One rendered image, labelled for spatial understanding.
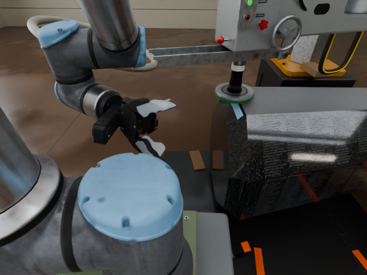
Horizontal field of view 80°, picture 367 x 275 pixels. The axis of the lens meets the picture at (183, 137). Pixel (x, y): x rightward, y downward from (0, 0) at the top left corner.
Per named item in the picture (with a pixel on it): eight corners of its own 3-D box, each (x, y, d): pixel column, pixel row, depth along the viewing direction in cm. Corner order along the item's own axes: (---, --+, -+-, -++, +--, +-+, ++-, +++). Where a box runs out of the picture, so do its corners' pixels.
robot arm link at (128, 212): (187, 282, 37) (187, 218, 27) (82, 292, 36) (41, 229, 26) (181, 206, 49) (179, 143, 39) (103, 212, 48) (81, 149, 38)
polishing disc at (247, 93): (257, 101, 116) (258, 99, 115) (217, 101, 116) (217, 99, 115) (248, 84, 133) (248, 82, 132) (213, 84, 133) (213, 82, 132)
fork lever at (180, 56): (267, 49, 126) (270, 40, 123) (290, 59, 111) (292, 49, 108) (147, 57, 108) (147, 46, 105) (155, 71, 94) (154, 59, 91)
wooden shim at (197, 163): (189, 152, 215) (189, 151, 214) (199, 151, 216) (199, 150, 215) (194, 171, 195) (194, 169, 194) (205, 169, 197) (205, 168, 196)
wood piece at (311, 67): (300, 68, 183) (302, 62, 180) (311, 67, 184) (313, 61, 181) (314, 77, 168) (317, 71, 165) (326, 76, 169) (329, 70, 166)
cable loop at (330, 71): (341, 71, 142) (366, 16, 123) (345, 73, 139) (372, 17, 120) (312, 75, 137) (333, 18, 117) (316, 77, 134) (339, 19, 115)
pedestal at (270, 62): (244, 116, 270) (257, 54, 224) (298, 115, 270) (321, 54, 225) (260, 151, 218) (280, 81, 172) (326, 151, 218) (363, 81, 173)
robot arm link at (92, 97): (81, 88, 51) (84, 124, 56) (95, 94, 49) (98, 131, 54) (111, 82, 58) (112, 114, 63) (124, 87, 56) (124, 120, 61)
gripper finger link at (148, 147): (179, 157, 53) (157, 127, 54) (164, 169, 49) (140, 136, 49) (172, 162, 55) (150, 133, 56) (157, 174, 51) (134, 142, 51)
